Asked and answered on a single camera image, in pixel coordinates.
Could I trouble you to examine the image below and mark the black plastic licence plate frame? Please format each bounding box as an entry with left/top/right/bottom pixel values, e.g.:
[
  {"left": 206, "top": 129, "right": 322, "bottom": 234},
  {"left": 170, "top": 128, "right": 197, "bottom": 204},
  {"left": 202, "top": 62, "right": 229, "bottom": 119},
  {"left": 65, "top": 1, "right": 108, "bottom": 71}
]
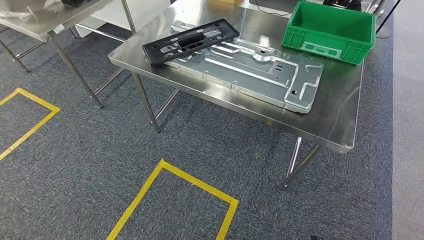
[
  {"left": 61, "top": 0, "right": 91, "bottom": 8},
  {"left": 141, "top": 17, "right": 241, "bottom": 66}
]

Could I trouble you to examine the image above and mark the stainless steel workbench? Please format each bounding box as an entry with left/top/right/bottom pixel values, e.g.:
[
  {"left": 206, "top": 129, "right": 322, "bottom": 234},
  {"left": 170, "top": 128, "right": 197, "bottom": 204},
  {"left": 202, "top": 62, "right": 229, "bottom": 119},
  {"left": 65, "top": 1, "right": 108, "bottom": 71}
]
[{"left": 108, "top": 0, "right": 365, "bottom": 194}]

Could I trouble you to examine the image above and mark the aluminium fixture plate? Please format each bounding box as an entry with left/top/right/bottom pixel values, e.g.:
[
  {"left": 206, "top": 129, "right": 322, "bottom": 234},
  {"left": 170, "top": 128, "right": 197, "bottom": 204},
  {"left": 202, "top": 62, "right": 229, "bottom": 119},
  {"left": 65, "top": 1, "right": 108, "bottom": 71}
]
[{"left": 163, "top": 20, "right": 325, "bottom": 115}]

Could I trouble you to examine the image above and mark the yellow floor tape square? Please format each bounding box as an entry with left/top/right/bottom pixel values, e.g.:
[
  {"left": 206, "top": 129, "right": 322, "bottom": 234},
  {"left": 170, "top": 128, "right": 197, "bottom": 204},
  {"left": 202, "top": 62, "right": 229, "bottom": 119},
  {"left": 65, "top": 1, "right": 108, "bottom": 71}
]
[
  {"left": 0, "top": 87, "right": 61, "bottom": 162},
  {"left": 105, "top": 158, "right": 239, "bottom": 240}
]

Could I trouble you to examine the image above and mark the green plastic crate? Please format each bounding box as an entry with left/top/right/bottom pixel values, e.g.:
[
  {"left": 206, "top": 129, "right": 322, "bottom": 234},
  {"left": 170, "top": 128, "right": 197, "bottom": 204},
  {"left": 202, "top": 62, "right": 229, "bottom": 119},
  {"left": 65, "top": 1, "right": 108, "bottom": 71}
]
[{"left": 281, "top": 0, "right": 377, "bottom": 65}]

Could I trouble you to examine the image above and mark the brown cardboard box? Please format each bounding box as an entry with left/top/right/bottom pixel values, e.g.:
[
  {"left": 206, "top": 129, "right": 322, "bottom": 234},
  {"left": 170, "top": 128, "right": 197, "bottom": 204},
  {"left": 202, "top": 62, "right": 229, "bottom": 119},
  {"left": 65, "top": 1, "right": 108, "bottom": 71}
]
[{"left": 206, "top": 0, "right": 244, "bottom": 7}]

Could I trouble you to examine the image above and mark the white cabinet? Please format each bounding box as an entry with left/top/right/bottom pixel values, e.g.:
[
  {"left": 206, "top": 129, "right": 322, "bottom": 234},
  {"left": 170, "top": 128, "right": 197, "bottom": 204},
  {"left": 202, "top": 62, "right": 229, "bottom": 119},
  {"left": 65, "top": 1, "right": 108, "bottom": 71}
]
[{"left": 74, "top": 0, "right": 171, "bottom": 39}]

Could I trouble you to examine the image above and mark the thin black pole stand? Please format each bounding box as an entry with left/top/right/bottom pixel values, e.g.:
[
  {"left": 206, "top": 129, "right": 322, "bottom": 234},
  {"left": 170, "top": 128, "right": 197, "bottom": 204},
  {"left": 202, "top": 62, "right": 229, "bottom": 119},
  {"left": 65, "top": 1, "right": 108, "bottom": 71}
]
[{"left": 375, "top": 0, "right": 402, "bottom": 39}]

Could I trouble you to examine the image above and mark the stainless steel side table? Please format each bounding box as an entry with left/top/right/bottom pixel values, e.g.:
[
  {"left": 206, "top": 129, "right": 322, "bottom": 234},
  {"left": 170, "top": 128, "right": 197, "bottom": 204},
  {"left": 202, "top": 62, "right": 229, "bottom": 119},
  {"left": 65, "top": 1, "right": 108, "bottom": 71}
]
[{"left": 0, "top": 0, "right": 137, "bottom": 110}]

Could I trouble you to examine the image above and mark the clear plastic wrap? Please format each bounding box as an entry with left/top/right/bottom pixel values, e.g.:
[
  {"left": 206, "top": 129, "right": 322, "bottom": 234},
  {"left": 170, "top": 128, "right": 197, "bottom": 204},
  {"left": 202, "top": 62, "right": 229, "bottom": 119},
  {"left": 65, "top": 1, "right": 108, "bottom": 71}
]
[{"left": 0, "top": 0, "right": 61, "bottom": 19}]

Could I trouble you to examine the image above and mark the black laptop cable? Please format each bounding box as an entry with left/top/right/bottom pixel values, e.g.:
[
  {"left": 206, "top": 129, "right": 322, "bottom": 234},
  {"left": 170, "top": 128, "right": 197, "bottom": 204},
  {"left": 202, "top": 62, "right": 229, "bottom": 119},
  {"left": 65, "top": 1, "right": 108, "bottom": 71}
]
[{"left": 253, "top": 4, "right": 293, "bottom": 17}]

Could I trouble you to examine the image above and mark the black device with silver frame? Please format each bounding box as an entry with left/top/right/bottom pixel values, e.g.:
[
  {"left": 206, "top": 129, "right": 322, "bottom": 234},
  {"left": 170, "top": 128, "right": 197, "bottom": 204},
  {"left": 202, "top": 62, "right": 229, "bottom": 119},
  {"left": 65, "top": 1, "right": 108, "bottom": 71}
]
[{"left": 322, "top": 0, "right": 364, "bottom": 12}]

